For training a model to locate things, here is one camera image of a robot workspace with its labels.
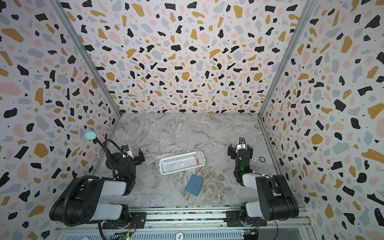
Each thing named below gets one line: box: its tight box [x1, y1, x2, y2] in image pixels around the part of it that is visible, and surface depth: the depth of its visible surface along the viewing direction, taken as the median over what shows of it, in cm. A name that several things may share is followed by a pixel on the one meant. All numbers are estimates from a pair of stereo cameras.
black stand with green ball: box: [84, 126, 105, 148], surface depth 67 cm
